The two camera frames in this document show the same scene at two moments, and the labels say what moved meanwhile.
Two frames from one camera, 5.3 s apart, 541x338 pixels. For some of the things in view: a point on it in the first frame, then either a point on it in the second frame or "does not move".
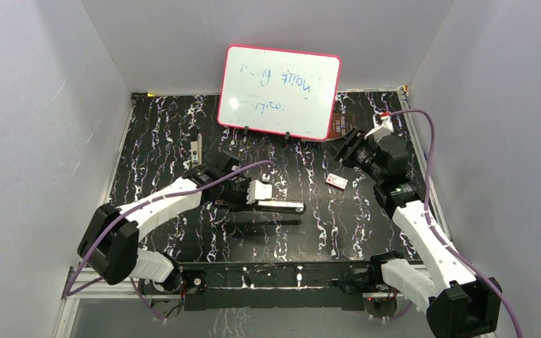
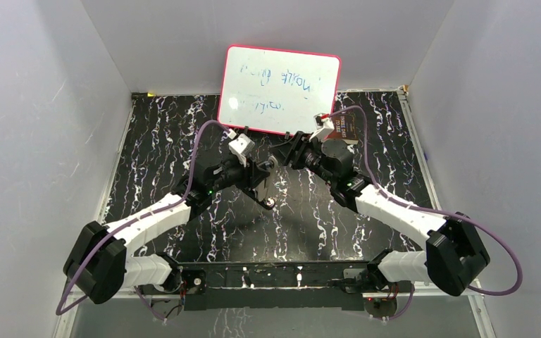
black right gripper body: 361,153 → 309,155
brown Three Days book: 341,124 does not move
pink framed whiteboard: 280,91 does not move
